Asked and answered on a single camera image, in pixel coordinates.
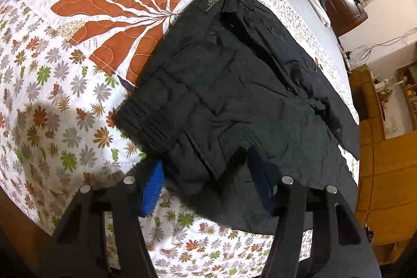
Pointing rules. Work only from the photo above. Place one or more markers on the wooden side cabinet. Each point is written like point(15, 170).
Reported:
point(387, 175)

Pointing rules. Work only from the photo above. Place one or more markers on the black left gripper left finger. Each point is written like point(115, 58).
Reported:
point(100, 235)

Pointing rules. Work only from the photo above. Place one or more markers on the black pants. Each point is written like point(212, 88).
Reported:
point(230, 102)

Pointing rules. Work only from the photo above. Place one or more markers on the white floral quilt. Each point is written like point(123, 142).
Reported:
point(66, 66)

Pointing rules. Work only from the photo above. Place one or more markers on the white power strip with cables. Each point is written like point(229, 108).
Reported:
point(359, 54)

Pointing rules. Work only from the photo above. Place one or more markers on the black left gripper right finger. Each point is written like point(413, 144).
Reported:
point(317, 234)

